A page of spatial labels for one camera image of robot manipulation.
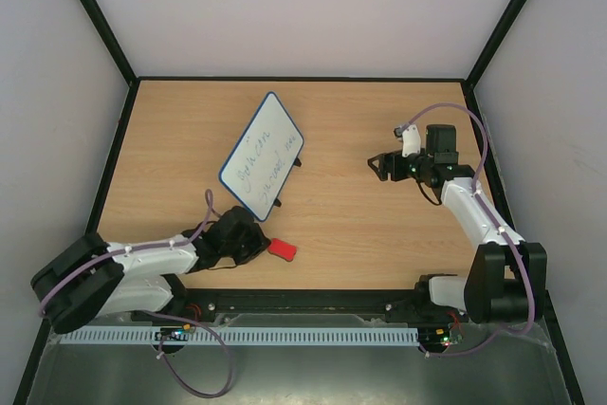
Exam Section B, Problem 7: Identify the red whiteboard eraser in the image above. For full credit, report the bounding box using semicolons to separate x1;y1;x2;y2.
267;238;297;262

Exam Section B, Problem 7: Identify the small blue-framed whiteboard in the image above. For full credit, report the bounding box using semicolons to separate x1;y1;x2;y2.
218;92;304;222

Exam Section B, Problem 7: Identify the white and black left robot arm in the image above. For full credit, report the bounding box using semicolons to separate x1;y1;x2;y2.
30;206;270;334

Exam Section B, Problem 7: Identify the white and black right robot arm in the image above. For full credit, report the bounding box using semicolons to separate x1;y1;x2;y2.
368;124;547;323

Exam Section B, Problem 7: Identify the left controller circuit board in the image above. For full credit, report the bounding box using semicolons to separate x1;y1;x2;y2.
154;323;196;342

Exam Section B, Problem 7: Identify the controller circuit board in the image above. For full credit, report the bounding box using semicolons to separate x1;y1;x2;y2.
418;326;463;354
154;323;196;342

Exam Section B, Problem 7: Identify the right controller circuit board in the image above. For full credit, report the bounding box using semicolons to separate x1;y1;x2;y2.
418;326;463;354

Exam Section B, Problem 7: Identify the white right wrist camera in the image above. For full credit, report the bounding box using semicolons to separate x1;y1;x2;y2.
394;123;421;157

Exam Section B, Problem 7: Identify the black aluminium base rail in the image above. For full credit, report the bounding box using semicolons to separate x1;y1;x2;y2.
176;289;468;326

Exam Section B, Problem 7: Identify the light blue slotted cable duct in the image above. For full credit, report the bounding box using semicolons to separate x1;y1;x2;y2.
59;326;418;347

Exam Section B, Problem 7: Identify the black enclosure frame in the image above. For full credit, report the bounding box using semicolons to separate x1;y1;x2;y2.
13;0;584;404

